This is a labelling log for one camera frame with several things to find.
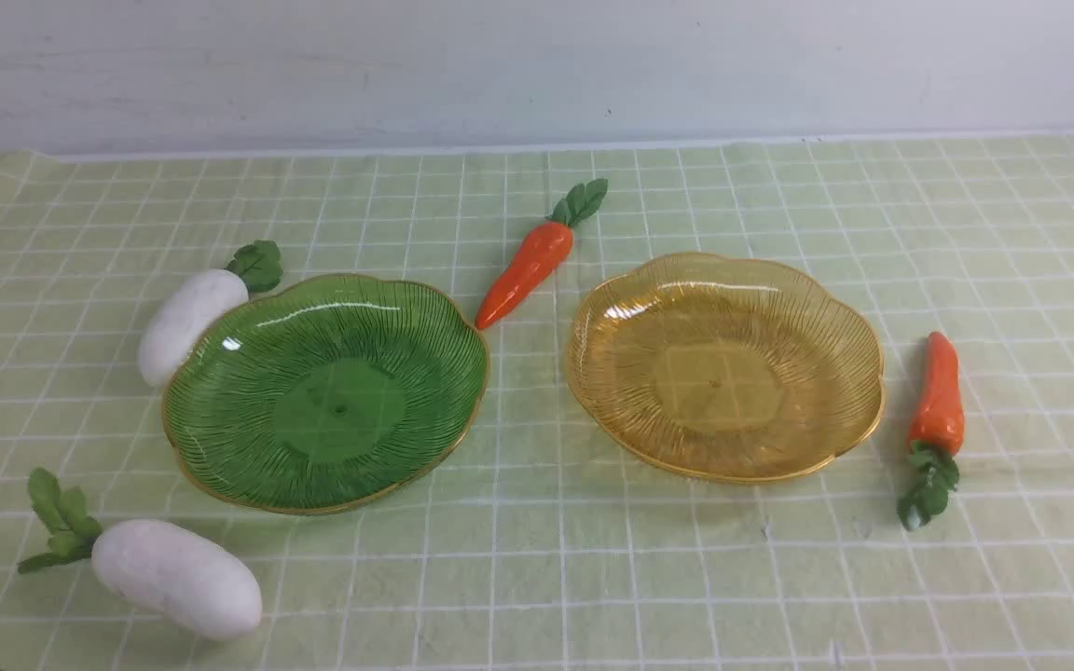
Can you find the amber ribbed plastic plate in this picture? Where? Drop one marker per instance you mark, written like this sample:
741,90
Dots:
739,371

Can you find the green ribbed plastic plate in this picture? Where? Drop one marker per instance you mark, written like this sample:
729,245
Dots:
329,395

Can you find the orange carrot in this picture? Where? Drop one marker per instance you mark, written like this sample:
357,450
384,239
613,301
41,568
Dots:
541,252
936,434

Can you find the white radish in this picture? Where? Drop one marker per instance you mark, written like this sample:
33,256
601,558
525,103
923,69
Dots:
152,565
199,301

